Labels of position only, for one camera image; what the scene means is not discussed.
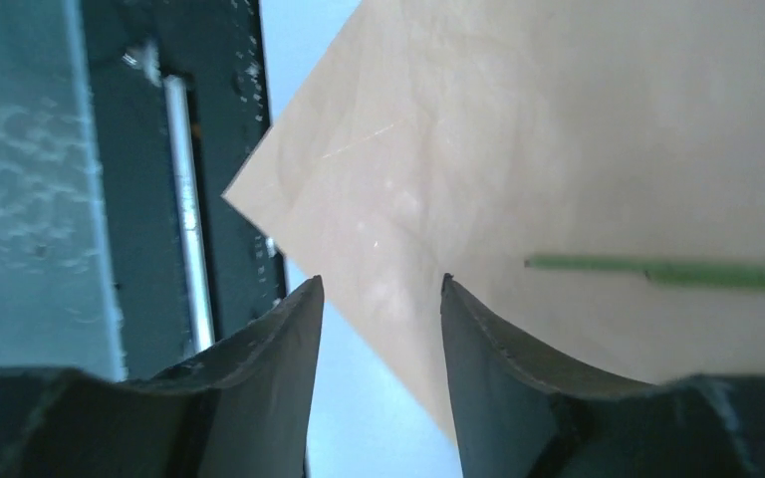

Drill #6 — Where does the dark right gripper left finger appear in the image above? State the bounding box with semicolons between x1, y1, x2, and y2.
0;277;325;477

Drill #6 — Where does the peach white fake flower bunch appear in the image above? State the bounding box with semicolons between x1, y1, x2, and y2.
524;253;765;291

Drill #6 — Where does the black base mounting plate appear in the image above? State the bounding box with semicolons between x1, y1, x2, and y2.
82;1;286;378

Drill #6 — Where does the orange wrapping paper sheet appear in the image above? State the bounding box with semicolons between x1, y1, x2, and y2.
225;1;765;434

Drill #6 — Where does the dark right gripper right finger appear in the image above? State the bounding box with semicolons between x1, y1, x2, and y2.
440;275;765;477

